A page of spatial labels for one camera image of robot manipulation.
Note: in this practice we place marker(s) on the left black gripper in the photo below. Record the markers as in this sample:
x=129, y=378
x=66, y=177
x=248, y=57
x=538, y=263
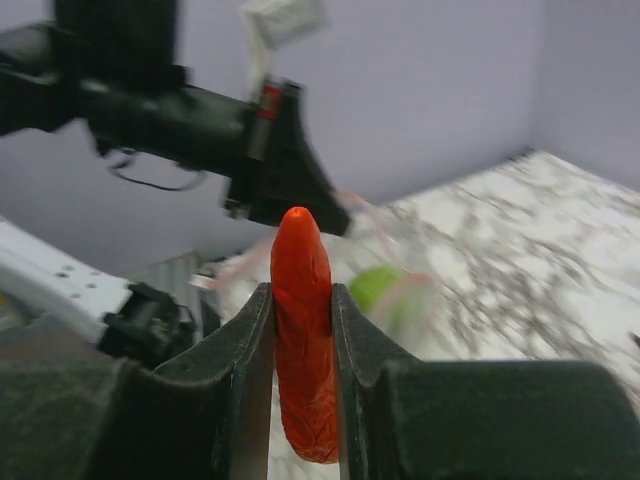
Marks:
x=112, y=64

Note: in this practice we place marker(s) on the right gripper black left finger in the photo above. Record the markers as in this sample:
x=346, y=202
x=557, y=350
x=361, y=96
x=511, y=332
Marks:
x=205, y=414

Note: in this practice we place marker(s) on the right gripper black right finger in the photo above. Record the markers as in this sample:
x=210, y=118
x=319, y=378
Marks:
x=403, y=418

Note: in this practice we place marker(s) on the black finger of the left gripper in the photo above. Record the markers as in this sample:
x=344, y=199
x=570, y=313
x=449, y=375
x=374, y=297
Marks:
x=278, y=169

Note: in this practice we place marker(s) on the orange toy carrot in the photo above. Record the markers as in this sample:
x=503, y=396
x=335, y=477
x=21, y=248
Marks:
x=302, y=286

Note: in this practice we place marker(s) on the clear zip top bag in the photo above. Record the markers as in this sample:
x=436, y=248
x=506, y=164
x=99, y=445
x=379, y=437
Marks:
x=377, y=237

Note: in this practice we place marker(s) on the green cabbage toy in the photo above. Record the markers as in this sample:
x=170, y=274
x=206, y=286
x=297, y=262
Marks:
x=369, y=286

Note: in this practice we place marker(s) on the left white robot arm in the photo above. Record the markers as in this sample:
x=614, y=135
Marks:
x=122, y=319

